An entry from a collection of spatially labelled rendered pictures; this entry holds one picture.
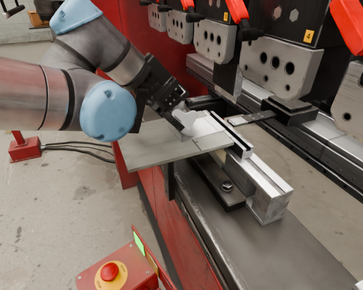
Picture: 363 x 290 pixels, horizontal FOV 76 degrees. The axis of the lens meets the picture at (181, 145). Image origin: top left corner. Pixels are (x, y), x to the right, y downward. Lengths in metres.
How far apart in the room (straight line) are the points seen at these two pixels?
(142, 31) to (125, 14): 0.11
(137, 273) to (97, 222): 1.14
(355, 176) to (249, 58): 0.40
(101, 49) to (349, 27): 0.34
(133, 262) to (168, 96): 0.39
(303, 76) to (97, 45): 0.32
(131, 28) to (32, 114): 1.13
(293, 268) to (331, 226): 1.36
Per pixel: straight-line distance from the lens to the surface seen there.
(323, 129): 0.76
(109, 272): 0.59
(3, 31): 7.38
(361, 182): 0.70
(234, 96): 0.57
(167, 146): 0.56
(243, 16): 0.42
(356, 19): 0.29
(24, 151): 2.47
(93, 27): 0.43
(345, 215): 2.01
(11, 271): 1.75
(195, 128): 0.62
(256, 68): 0.44
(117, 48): 0.44
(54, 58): 0.43
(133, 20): 1.36
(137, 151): 0.55
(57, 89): 0.29
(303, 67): 0.37
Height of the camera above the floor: 1.33
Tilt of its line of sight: 36 degrees down
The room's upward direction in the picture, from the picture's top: straight up
